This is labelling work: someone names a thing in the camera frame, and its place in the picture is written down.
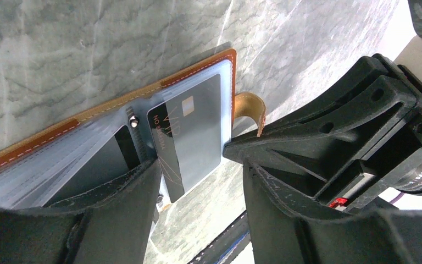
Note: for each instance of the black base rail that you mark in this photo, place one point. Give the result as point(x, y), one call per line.
point(228, 244)

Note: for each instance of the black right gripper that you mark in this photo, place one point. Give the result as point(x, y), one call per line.
point(360, 137)

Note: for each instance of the brown leather card holder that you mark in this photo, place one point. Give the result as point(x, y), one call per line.
point(28, 168)

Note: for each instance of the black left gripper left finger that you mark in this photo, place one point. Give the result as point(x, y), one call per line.
point(108, 224)

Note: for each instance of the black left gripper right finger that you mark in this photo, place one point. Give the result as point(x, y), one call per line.
point(288, 227)

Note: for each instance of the dark grey credit card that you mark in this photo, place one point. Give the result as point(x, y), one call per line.
point(115, 158)

